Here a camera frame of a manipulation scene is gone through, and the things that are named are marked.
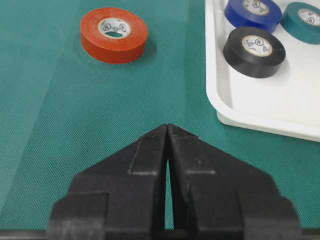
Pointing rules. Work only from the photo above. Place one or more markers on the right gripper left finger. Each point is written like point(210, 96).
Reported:
point(120, 198)

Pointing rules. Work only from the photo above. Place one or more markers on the green table cloth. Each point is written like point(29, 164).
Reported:
point(62, 111)

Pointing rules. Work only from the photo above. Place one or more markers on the teal green tape roll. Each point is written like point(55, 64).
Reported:
point(302, 21)

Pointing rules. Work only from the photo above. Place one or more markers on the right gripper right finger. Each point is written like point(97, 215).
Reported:
point(219, 197)

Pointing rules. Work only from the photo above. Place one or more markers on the black tape roll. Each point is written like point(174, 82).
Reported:
point(254, 52)

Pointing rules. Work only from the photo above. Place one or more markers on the white plastic tray case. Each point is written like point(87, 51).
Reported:
point(287, 103)

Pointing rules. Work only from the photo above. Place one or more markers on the red tape roll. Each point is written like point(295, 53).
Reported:
point(113, 35)

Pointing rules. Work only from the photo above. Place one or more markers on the blue tape roll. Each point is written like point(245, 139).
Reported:
point(262, 14)

